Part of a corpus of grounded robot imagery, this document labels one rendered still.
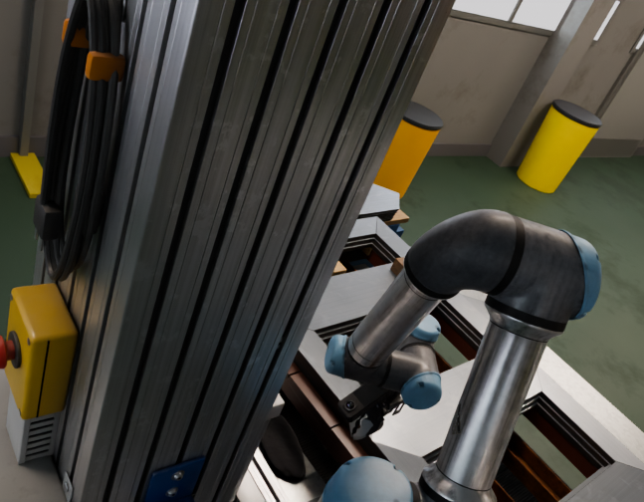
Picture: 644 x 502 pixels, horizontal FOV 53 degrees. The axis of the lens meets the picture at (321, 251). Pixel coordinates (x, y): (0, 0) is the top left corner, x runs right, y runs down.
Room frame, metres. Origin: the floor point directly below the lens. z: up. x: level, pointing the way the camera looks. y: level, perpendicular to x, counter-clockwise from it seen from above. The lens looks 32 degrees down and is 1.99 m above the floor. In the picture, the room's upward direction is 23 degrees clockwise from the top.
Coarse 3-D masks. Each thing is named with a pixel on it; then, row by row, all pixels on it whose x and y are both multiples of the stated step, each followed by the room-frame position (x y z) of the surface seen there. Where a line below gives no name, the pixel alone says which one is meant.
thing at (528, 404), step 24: (360, 240) 1.98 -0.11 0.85; (456, 312) 1.78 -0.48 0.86; (480, 336) 1.71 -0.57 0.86; (336, 408) 1.18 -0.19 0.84; (528, 408) 1.49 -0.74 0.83; (552, 408) 1.52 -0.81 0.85; (576, 432) 1.46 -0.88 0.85; (384, 456) 1.07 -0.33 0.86; (432, 456) 1.15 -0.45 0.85; (600, 456) 1.40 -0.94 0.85
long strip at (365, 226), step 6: (360, 222) 2.07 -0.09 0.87; (366, 222) 2.09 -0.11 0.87; (372, 222) 2.11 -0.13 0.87; (354, 228) 2.01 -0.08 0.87; (360, 228) 2.03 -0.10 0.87; (366, 228) 2.05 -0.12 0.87; (372, 228) 2.06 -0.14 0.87; (354, 234) 1.97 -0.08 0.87; (360, 234) 1.99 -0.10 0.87; (366, 234) 2.01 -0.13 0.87
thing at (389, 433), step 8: (384, 416) 1.19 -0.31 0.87; (384, 424) 1.16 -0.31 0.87; (392, 424) 1.18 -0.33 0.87; (384, 432) 1.14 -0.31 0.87; (392, 432) 1.15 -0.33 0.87; (400, 432) 1.16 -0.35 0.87; (384, 440) 1.12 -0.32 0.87; (392, 440) 1.13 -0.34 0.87; (400, 440) 1.14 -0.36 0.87; (400, 448) 1.11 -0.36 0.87; (408, 448) 1.12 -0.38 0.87
